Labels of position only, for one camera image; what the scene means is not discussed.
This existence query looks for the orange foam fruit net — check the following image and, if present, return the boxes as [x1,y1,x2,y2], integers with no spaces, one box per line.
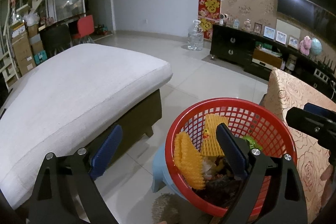
[174,132,206,190]

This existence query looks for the pink plush toy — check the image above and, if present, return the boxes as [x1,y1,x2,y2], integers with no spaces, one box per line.
[298,36,312,56]

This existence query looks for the black curved television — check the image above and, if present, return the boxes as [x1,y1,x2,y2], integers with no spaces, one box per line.
[277,0,335,44]

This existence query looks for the blue framed picture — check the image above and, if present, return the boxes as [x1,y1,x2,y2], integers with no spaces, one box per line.
[263,26,276,40]

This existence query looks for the red chair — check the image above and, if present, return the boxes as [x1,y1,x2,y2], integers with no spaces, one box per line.
[72,15,95,44]

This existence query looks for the white staircase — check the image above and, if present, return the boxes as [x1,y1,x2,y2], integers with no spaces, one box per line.
[0,0,81,88]

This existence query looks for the white framed picture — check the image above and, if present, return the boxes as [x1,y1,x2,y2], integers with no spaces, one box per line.
[275,31,287,45]

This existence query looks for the light blue plastic stool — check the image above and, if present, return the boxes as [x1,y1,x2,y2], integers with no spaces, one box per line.
[151,143,186,199]

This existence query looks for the stacked cardboard boxes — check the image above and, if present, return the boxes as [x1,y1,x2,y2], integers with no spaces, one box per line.
[11,23,47,76]

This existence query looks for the brown black crumpled wrapper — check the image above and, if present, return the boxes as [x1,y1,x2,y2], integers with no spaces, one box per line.
[193,156,243,208]

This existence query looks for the person's right hand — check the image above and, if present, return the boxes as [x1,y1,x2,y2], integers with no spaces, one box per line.
[320,165,334,207]

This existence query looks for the blue-green globe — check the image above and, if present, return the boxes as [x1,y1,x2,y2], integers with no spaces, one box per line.
[310,38,322,57]

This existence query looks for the green snack wrapper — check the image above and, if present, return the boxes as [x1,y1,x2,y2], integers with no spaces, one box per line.
[243,135,263,151]

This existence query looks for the red festive wall poster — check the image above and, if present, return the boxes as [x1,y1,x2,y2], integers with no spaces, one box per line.
[198,0,221,41]

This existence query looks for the rose pattern tablecloth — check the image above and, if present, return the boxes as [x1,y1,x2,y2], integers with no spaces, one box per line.
[264,68,335,223]

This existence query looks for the black tv cabinet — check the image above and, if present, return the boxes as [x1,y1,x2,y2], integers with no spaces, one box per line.
[210,24,335,101]

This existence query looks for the black wifi router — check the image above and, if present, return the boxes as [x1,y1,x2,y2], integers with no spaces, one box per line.
[318,57,336,75]

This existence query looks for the clear large water bottle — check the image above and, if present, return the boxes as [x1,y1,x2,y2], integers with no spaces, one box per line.
[187,20,204,51]

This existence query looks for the small framed photo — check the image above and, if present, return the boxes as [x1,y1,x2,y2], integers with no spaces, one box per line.
[253,23,263,35]

